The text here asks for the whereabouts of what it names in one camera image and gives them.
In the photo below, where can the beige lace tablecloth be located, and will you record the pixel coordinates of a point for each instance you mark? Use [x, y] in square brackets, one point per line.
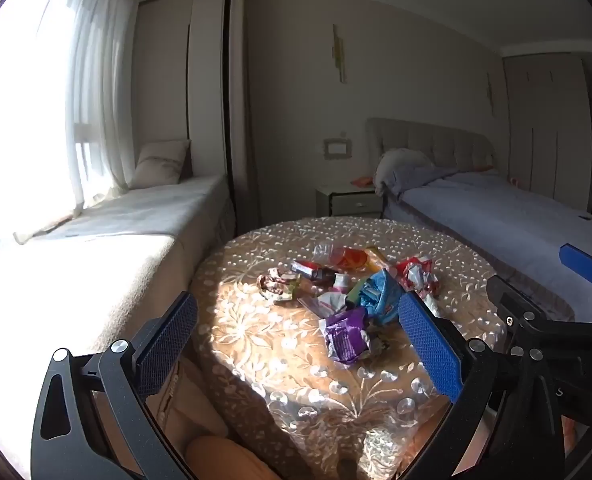
[276, 360]

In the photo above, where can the gold wall ornament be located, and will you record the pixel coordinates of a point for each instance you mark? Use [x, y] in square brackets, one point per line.
[339, 55]

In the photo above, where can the bed with white bedding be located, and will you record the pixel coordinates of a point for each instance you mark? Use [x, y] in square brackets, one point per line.
[501, 220]

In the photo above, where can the wall switch panel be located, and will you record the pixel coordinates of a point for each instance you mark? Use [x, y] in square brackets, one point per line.
[338, 147]

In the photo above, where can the red and white wrapper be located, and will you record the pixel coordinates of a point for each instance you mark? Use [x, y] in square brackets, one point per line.
[416, 272]

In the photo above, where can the beige window seat cushion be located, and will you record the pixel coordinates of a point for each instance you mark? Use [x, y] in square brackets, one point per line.
[75, 290]

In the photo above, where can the purple snack wrapper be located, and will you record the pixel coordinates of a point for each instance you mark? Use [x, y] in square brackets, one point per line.
[346, 335]

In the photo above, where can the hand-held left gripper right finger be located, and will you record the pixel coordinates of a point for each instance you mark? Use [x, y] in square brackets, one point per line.
[431, 347]

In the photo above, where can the grey bed pillow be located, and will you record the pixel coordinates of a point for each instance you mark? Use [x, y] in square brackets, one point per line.
[406, 167]

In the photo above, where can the orange item on nightstand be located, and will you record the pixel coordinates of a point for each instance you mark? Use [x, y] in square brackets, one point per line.
[362, 180]

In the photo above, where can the green wrapper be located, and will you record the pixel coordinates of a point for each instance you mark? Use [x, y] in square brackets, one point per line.
[356, 291]

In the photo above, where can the small red box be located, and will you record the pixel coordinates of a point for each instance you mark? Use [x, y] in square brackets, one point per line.
[307, 268]

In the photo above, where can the small white paper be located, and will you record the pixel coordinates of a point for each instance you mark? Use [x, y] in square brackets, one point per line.
[431, 304]

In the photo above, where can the white sheer curtain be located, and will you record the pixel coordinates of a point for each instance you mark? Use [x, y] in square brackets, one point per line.
[100, 85]

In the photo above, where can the clear plastic film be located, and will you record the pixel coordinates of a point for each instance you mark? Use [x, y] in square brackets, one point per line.
[308, 305]

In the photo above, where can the brown and white wrapper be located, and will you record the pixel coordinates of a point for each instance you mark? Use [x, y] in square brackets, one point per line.
[273, 281]

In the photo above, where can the beige throw pillow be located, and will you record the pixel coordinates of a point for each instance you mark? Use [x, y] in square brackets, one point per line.
[159, 164]

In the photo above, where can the beige wardrobe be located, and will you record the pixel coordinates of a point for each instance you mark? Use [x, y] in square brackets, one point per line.
[546, 135]

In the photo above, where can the white nightstand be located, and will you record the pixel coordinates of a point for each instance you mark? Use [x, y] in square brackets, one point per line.
[348, 201]

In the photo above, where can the clear plastic cup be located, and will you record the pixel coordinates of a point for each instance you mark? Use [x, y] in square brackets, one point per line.
[326, 251]

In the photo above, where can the small white pink bottle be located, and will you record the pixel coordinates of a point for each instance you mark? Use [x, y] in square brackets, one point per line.
[343, 282]

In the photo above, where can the orange snack tube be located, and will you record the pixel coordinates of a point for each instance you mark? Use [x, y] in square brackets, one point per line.
[377, 255]

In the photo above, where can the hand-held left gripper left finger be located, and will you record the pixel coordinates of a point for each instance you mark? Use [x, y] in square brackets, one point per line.
[168, 345]

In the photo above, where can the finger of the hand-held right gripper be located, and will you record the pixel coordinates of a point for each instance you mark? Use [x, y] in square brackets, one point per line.
[583, 263]
[508, 302]

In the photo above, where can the grey wrapper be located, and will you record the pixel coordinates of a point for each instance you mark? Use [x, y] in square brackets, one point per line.
[376, 342]

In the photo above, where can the beige upholstered headboard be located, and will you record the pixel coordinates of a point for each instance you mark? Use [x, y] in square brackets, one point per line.
[441, 140]

